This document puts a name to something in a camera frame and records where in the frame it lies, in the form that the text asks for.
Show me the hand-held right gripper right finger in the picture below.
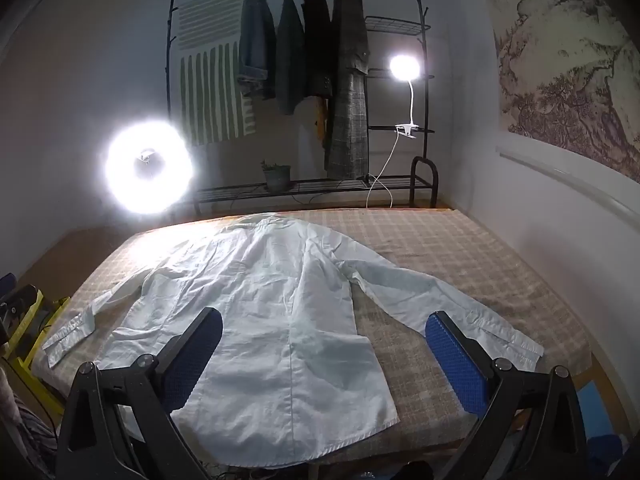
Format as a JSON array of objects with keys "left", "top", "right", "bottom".
[{"left": 425, "top": 310, "right": 589, "bottom": 480}]

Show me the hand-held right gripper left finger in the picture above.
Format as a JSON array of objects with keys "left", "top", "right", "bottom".
[{"left": 55, "top": 306, "right": 224, "bottom": 480}]

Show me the white shirt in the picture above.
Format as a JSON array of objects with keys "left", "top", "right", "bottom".
[{"left": 41, "top": 212, "right": 546, "bottom": 470}]

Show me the black metal clothes rack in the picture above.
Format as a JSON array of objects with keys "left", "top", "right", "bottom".
[{"left": 165, "top": 0, "right": 437, "bottom": 217}]

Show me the beige checked bed cover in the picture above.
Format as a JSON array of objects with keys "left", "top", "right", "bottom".
[{"left": 30, "top": 207, "right": 593, "bottom": 466}]

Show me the blue plastic sheet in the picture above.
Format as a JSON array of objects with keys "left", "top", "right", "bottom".
[{"left": 575, "top": 380, "right": 632, "bottom": 480}]

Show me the black stand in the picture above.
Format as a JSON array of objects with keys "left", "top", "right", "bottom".
[{"left": 0, "top": 272, "right": 45, "bottom": 348}]

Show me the small potted plant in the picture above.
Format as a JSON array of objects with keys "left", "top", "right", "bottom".
[{"left": 260, "top": 160, "right": 292, "bottom": 192}]

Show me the orange garment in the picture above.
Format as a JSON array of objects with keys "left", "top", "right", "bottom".
[{"left": 314, "top": 96, "right": 329, "bottom": 148}]

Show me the grey plaid coat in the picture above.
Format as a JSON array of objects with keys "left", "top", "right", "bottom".
[{"left": 324, "top": 0, "right": 372, "bottom": 181}]

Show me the white clip lamp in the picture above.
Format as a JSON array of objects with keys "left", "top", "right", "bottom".
[{"left": 389, "top": 54, "right": 423, "bottom": 140}]

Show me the blue denim jacket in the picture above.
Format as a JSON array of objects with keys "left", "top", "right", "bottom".
[{"left": 236, "top": 0, "right": 277, "bottom": 100}]

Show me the black coat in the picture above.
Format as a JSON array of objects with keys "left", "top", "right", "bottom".
[{"left": 301, "top": 0, "right": 335, "bottom": 98}]

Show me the yellow frame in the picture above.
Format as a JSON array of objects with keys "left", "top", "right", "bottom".
[{"left": 2, "top": 285, "right": 73, "bottom": 411}]

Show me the ring light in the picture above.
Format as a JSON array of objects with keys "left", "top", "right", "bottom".
[{"left": 105, "top": 119, "right": 193, "bottom": 213}]

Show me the green striped wall cloth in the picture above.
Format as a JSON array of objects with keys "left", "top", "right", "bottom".
[{"left": 177, "top": 0, "right": 258, "bottom": 148}]

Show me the landscape wall poster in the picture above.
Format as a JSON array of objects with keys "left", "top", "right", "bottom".
[{"left": 480, "top": 0, "right": 640, "bottom": 183}]

